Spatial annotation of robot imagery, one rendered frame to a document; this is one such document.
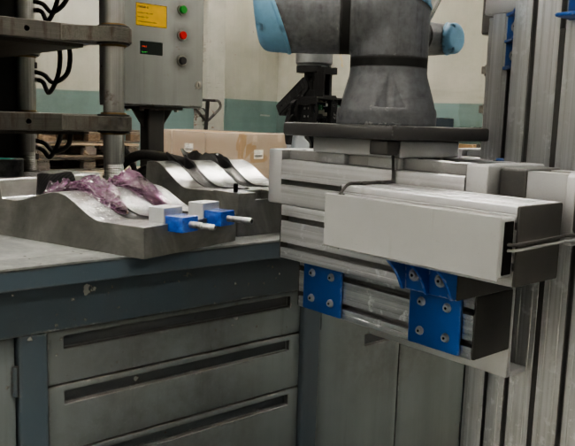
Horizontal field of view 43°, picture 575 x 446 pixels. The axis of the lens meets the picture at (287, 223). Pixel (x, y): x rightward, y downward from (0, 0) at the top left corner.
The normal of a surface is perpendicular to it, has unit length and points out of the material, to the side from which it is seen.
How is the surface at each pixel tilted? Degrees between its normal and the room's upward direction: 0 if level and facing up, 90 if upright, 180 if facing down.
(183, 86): 90
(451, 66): 90
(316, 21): 108
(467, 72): 90
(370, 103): 72
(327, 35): 128
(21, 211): 90
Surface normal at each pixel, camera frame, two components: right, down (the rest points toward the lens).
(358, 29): -0.10, 0.59
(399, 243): -0.75, 0.07
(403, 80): 0.20, -0.16
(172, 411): 0.65, 0.13
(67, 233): -0.54, 0.11
